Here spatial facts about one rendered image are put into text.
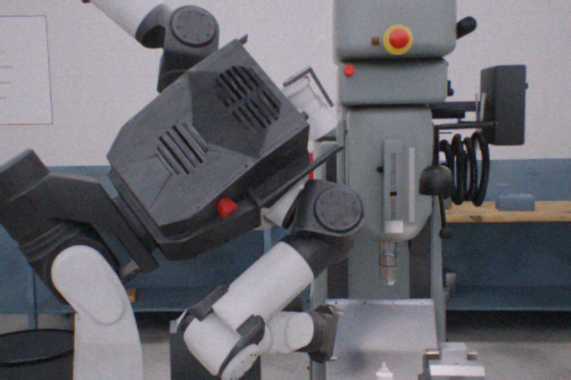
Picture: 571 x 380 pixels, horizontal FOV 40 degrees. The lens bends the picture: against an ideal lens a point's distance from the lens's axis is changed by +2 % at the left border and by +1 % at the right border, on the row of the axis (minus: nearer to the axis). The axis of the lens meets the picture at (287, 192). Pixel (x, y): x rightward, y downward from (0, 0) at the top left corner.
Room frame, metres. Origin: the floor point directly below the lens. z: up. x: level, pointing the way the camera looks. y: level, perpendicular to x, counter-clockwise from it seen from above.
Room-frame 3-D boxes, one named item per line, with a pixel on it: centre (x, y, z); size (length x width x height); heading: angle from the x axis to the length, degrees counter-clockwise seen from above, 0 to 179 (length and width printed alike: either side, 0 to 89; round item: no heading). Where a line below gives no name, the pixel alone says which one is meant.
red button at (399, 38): (1.58, -0.23, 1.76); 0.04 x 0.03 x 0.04; 87
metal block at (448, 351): (1.83, -0.40, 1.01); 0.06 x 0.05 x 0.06; 85
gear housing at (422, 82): (1.88, -0.25, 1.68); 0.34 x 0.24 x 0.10; 177
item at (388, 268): (1.83, -0.24, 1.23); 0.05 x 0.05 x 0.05
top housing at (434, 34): (1.85, -0.25, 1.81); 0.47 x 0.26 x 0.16; 177
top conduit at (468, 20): (1.86, -0.39, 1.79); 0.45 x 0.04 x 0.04; 177
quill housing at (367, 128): (1.84, -0.25, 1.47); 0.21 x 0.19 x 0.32; 87
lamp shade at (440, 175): (1.60, -0.31, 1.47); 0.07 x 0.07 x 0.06
